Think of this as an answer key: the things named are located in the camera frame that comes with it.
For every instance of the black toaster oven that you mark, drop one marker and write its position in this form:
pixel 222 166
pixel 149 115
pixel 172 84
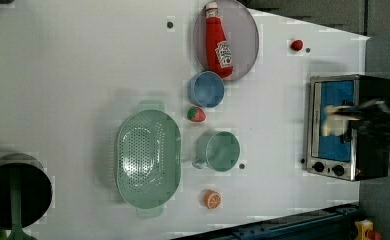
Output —
pixel 334 146

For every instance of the blue cup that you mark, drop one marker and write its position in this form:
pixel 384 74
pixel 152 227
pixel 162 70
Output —
pixel 206 89

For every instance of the yellow plush banana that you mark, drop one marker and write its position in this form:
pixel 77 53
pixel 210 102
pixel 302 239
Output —
pixel 334 124

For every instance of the black pot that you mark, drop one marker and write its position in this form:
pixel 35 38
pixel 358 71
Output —
pixel 22 178

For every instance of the grey round plate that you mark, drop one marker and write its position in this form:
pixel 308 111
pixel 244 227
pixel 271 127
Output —
pixel 241 33

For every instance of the green colander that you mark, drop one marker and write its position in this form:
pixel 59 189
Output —
pixel 148 165

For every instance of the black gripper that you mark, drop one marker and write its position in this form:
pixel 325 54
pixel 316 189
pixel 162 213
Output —
pixel 372 119

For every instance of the small red fruit toy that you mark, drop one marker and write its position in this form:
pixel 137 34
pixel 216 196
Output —
pixel 297 45

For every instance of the red ketchup bottle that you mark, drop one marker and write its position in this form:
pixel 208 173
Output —
pixel 218 52

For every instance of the orange slice toy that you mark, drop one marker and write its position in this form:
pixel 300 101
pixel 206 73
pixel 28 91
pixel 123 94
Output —
pixel 212 199

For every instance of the green mug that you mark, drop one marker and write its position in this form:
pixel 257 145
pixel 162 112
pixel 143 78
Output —
pixel 217 150

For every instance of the red strawberry toy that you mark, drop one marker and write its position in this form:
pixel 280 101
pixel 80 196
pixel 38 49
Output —
pixel 196 114

